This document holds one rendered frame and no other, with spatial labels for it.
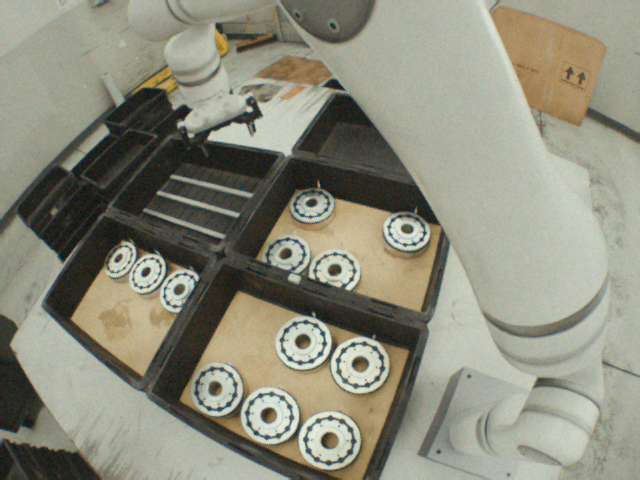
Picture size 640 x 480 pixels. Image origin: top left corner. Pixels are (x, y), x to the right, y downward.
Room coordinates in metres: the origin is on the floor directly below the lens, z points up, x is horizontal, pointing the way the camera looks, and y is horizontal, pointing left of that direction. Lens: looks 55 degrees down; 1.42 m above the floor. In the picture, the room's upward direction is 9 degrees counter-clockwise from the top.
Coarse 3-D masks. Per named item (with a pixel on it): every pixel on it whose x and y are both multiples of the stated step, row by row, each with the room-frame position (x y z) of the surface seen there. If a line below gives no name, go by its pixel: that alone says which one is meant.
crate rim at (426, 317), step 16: (288, 160) 0.58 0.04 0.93; (304, 160) 0.57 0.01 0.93; (320, 160) 0.56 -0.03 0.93; (272, 176) 0.54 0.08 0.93; (384, 176) 0.48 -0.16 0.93; (256, 208) 0.45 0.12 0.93; (240, 224) 0.41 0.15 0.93; (448, 240) 0.30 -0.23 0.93; (240, 256) 0.34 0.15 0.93; (272, 272) 0.29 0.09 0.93; (288, 272) 0.29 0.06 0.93; (320, 288) 0.25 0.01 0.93; (336, 288) 0.24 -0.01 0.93; (432, 288) 0.21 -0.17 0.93; (368, 304) 0.20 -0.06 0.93; (432, 304) 0.18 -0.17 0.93
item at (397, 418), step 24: (216, 264) 0.33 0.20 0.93; (240, 264) 0.32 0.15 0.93; (312, 288) 0.25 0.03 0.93; (192, 312) 0.23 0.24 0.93; (384, 312) 0.18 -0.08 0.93; (168, 360) 0.15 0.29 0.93; (408, 384) 0.06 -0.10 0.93; (168, 408) 0.06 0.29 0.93; (216, 432) 0.03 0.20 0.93; (384, 456) -0.04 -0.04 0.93
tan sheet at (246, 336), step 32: (224, 320) 0.26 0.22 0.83; (256, 320) 0.25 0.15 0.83; (288, 320) 0.24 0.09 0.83; (224, 352) 0.19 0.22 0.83; (256, 352) 0.18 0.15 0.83; (256, 384) 0.12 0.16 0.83; (288, 384) 0.11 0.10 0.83; (320, 384) 0.10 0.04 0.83; (384, 384) 0.08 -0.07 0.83; (352, 416) 0.04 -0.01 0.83; (384, 416) 0.03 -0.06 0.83; (288, 448) -0.01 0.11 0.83
